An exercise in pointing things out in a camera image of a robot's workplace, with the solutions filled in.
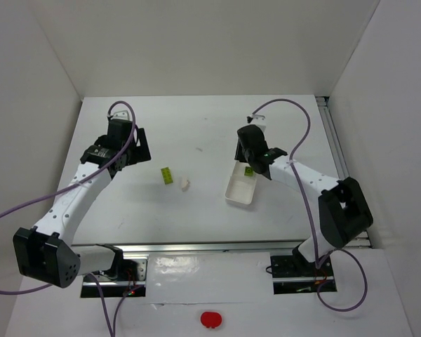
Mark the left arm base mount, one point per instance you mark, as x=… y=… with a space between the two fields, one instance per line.
x=131 y=278

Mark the white lego piece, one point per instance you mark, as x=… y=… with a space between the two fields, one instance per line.
x=184 y=184

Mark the red round button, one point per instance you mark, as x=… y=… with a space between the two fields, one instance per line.
x=211 y=319

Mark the white divided plastic tray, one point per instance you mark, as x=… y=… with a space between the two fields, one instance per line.
x=240 y=188

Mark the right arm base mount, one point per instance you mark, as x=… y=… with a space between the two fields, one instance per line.
x=290 y=278

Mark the large green lego brick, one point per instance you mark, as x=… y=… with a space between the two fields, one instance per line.
x=167 y=176

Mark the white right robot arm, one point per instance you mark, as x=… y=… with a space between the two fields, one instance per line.
x=343 y=210

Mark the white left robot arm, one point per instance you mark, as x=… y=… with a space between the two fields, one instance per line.
x=44 y=252

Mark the aluminium front rail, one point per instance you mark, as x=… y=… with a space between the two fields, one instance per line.
x=209 y=247

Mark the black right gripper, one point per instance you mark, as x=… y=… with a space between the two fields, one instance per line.
x=245 y=151

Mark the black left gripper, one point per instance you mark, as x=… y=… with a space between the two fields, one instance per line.
x=140 y=147

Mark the green square lego brick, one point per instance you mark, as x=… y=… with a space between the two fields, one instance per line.
x=248 y=171

